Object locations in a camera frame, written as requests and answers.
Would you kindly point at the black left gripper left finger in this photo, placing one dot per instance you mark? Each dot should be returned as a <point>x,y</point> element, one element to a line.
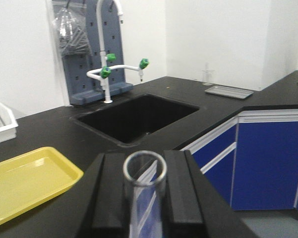
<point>104,217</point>

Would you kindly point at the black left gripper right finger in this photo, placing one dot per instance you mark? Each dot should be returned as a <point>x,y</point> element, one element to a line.
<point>193,208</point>

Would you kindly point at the clear glass test tube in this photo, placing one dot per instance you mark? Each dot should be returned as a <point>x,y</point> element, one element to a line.
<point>145,175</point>

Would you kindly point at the yellow plastic tray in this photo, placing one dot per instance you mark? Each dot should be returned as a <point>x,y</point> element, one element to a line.
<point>33,178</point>

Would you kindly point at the grey metal tray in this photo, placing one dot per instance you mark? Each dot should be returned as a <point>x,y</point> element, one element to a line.
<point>230,92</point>

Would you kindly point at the blue drawer front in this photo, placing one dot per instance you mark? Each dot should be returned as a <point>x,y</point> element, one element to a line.
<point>214,154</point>

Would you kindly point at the blue cabinet door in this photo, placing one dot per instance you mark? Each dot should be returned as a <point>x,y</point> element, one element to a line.
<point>266,167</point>

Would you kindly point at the black lab sink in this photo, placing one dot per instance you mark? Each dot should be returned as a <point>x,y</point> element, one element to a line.
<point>127,123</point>

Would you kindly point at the grey drying peg board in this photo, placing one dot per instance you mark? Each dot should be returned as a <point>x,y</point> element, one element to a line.
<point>82,89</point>

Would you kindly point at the white plastic bin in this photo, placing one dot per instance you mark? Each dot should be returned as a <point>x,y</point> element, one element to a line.
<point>8,123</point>

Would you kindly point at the white green lab faucet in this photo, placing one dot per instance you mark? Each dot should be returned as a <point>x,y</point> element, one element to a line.
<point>104,72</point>

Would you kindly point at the clear plastic bag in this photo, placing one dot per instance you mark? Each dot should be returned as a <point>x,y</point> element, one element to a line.
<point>69,24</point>

